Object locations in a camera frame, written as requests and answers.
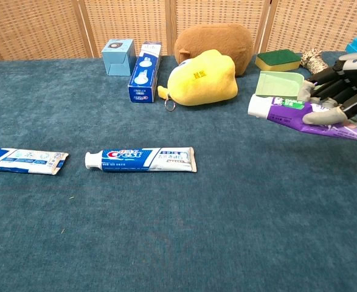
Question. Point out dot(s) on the blue Crest toothpaste tube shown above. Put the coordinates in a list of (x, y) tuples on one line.
[(126, 159)]

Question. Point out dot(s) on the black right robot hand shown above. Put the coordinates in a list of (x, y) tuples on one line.
[(348, 88)]

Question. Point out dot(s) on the small light blue box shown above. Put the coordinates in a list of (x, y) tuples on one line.
[(117, 57)]

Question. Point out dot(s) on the wicker folding screen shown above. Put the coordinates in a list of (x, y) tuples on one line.
[(29, 24)]

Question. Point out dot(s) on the green yellow sponge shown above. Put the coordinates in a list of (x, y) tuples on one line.
[(277, 61)]

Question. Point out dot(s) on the yellow plush toy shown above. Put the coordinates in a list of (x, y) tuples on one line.
[(202, 82)]

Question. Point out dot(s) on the light green dustpan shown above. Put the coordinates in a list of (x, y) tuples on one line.
[(277, 84)]

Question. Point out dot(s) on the purple toothpaste tube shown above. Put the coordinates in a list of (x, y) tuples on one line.
[(284, 114)]

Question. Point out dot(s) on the blue toothpaste carton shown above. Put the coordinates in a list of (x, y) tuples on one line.
[(144, 73)]

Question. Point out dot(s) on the flat toothpaste carton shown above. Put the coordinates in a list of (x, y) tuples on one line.
[(20, 159)]

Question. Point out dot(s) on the brown plush toy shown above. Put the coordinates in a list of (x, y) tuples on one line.
[(217, 38)]

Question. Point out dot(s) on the blue table cloth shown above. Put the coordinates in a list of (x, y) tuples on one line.
[(178, 219)]

